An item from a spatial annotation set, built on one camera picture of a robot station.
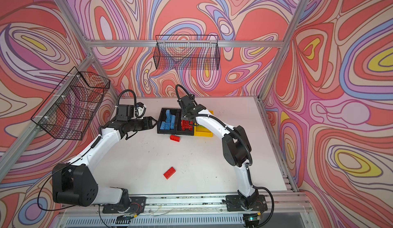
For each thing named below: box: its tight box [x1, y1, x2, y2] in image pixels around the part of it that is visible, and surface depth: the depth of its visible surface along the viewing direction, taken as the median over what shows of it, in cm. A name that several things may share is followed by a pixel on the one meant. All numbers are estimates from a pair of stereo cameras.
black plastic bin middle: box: [175, 108, 195, 136], surface depth 100 cm
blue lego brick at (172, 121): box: [169, 114, 176, 130], surface depth 103 cm
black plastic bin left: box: [157, 107, 178, 135], surface depth 103 cm
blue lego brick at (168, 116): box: [165, 109, 171, 123], surface depth 104 cm
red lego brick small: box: [169, 134, 181, 143], surface depth 98 cm
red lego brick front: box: [163, 166, 177, 180], surface depth 84 cm
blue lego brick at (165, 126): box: [159, 121, 171, 131], surface depth 103 cm
